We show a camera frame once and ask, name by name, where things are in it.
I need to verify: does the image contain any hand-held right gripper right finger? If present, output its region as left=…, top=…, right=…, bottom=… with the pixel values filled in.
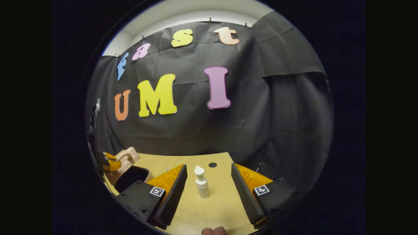
left=231, top=163, right=301, bottom=229

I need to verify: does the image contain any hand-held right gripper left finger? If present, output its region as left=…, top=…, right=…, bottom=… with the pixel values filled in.
left=115, top=164, right=188, bottom=230

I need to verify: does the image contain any white pump bottle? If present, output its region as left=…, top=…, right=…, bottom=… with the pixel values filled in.
left=194, top=165, right=210, bottom=199

